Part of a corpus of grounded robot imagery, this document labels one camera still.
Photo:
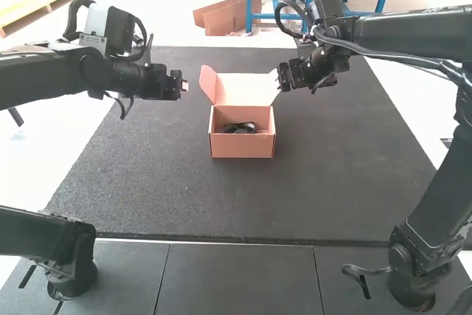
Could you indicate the cardboard box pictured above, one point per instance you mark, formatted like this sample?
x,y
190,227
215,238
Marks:
x,y
241,141

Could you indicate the dark base panel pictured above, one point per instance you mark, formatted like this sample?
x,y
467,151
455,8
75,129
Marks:
x,y
239,282
335,256
129,278

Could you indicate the wooden pallet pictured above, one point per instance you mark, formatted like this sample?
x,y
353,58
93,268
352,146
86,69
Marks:
x,y
33,5

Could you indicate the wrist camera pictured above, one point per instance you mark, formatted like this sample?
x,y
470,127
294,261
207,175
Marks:
x,y
330,9
110,31

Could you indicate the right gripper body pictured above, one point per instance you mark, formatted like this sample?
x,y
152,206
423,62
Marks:
x,y
293,75

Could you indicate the black mat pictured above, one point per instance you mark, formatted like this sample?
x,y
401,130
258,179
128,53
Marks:
x,y
147,182

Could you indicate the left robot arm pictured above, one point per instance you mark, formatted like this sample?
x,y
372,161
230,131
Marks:
x,y
44,75

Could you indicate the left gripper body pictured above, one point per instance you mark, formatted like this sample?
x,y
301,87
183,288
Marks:
x,y
160,82

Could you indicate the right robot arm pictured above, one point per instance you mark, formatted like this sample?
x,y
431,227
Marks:
x,y
405,31

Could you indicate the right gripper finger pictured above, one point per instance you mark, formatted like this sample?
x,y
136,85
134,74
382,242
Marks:
x,y
278,86

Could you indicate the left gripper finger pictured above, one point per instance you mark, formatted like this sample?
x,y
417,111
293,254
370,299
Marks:
x,y
185,86

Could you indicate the black square fan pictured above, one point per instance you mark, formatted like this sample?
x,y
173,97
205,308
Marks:
x,y
239,128

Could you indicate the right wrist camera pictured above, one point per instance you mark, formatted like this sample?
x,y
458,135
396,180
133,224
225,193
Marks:
x,y
330,9

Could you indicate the brown cardboard sheet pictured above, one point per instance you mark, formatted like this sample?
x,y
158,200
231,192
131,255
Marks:
x,y
225,16

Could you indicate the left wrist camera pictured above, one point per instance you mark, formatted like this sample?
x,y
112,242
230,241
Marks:
x,y
110,31

